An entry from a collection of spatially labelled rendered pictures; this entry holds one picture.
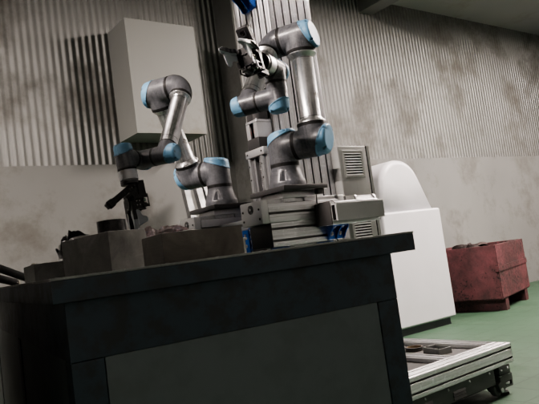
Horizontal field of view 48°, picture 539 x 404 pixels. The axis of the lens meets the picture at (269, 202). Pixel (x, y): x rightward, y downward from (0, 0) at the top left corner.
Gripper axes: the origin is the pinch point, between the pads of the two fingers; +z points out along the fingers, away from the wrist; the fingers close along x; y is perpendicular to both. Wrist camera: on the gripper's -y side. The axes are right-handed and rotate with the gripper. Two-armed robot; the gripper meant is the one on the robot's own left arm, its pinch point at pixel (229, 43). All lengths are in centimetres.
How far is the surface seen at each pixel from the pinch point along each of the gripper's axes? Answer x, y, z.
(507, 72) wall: -48, -120, -690
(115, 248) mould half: 31, 55, 36
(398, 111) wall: 59, -73, -482
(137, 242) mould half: 29, 55, 29
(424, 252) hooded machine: 42, 79, -343
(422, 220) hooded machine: 37, 53, -346
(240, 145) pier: 148, -45, -276
